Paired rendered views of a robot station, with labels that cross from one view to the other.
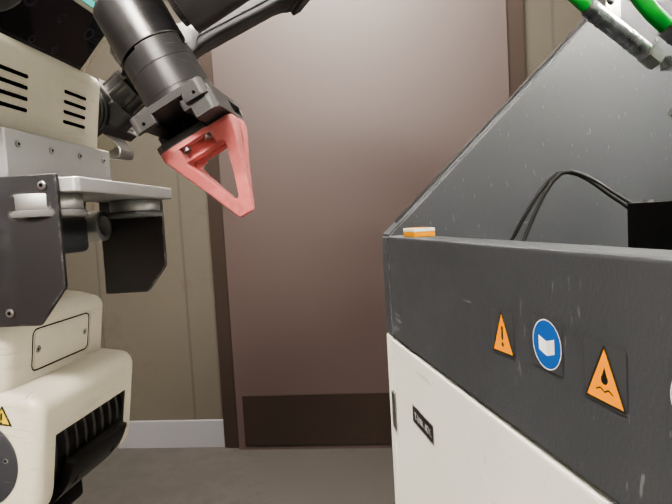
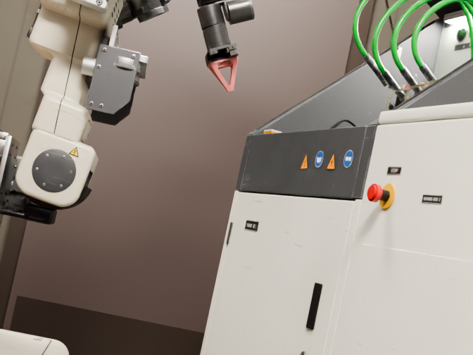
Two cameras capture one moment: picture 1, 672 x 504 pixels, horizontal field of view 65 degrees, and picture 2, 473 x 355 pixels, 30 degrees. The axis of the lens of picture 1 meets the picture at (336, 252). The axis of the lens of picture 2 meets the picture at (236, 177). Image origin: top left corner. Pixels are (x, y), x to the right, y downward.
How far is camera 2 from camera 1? 1.65 m
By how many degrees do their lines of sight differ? 14
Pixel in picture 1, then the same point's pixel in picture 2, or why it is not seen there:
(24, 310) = (108, 106)
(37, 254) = (122, 84)
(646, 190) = not seen: hidden behind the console
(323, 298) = (128, 218)
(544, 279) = (323, 138)
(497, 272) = (308, 139)
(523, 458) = (302, 203)
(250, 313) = not seen: hidden behind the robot
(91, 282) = not seen: outside the picture
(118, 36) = (207, 20)
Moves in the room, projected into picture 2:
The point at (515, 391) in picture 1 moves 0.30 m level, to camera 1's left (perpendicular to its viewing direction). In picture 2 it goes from (305, 180) to (182, 152)
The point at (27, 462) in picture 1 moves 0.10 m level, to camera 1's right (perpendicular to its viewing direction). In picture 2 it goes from (80, 175) to (121, 184)
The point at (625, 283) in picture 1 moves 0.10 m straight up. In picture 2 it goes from (342, 134) to (350, 91)
